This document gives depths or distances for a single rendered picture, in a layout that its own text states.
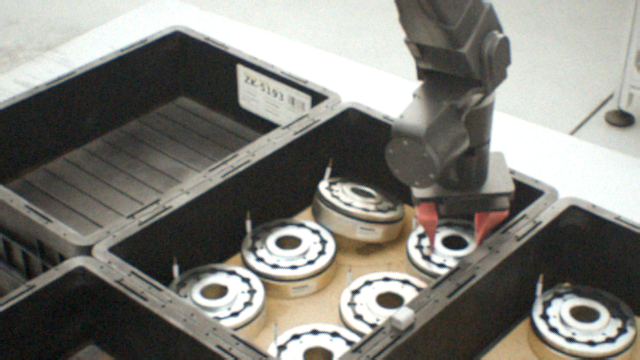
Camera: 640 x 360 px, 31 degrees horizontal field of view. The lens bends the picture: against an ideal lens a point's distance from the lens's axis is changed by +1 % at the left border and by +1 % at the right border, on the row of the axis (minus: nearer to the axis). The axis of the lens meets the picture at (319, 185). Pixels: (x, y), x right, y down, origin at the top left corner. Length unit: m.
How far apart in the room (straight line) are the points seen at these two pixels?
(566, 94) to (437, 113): 2.27
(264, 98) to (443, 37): 0.47
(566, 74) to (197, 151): 2.08
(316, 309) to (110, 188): 0.34
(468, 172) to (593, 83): 2.25
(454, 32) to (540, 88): 2.31
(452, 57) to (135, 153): 0.54
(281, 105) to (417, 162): 0.41
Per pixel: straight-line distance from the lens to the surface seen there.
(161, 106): 1.56
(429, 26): 1.02
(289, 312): 1.20
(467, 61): 1.05
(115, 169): 1.44
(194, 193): 1.20
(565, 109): 3.23
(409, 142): 1.05
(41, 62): 1.98
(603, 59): 3.51
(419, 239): 1.26
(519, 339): 1.19
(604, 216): 1.20
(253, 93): 1.46
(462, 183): 1.15
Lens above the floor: 1.61
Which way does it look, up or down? 34 degrees down
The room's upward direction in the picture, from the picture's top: straight up
